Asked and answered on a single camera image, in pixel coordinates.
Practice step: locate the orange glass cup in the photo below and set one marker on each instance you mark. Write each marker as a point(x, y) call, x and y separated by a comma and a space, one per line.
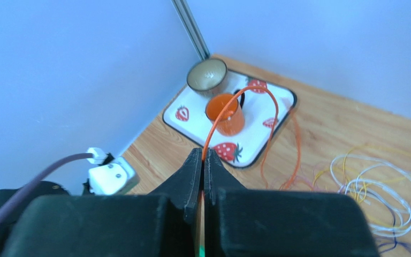
point(232, 122)

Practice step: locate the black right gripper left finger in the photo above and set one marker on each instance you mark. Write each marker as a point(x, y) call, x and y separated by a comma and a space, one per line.
point(160, 223)

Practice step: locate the aluminium frame rail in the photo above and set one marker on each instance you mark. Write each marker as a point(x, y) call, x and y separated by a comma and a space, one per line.
point(192, 28)

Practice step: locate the ceramic bowl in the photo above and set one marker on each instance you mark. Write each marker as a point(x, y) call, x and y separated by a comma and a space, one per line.
point(207, 78)

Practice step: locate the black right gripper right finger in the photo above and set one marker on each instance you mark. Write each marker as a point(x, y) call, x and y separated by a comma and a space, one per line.
point(244, 222)

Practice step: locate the white strawberry tray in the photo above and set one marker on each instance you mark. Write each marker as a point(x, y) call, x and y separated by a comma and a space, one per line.
point(265, 109)

